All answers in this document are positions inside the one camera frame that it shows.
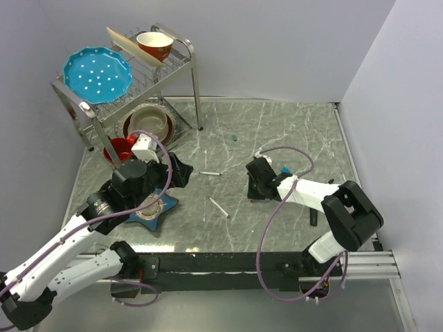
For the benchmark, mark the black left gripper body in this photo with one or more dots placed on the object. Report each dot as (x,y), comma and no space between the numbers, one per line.
(156,176)

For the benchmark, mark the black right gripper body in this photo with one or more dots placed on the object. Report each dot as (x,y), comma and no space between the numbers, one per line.
(255,189)

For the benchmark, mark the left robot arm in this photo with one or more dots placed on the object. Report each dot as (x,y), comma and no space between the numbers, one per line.
(29,292)

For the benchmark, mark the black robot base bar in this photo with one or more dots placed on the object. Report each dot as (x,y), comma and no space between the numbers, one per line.
(219,271)

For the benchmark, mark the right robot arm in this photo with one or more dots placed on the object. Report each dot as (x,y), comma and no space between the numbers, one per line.
(351,215)

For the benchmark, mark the thin white pen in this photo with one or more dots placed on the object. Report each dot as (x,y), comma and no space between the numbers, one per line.
(210,173)

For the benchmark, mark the small glass bowl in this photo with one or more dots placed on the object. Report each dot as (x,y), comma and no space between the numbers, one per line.
(152,212)

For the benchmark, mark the red cup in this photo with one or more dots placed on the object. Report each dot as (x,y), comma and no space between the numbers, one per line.
(123,149)

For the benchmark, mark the blue star shaped dish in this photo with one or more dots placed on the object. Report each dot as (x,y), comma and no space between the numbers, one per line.
(169,202)

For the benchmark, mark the white marker with green tip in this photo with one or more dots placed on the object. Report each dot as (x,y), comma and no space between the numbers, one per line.
(219,207)

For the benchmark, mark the beige bowl on rack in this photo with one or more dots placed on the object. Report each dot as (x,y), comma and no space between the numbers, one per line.
(151,119)

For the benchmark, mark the blue polka dot plate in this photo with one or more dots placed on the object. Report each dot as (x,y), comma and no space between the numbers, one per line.
(97,74)

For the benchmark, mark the metal dish rack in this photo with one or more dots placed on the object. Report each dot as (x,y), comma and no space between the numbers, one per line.
(95,122)

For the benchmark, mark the red and white bowl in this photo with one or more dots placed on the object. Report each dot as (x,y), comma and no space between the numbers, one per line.
(157,44)

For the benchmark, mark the beige rectangular plate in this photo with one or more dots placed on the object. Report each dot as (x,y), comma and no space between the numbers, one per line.
(131,48)

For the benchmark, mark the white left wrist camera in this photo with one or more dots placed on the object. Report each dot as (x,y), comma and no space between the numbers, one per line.
(143,147)

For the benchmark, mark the aluminium rail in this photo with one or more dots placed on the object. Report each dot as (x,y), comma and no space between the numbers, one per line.
(364,266)

